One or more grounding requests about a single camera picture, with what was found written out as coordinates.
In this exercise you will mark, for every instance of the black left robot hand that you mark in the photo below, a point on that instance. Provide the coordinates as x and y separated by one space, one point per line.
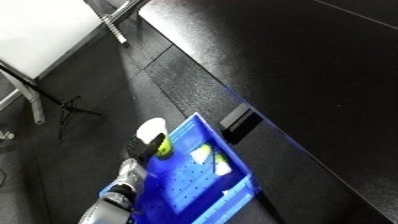
142 148

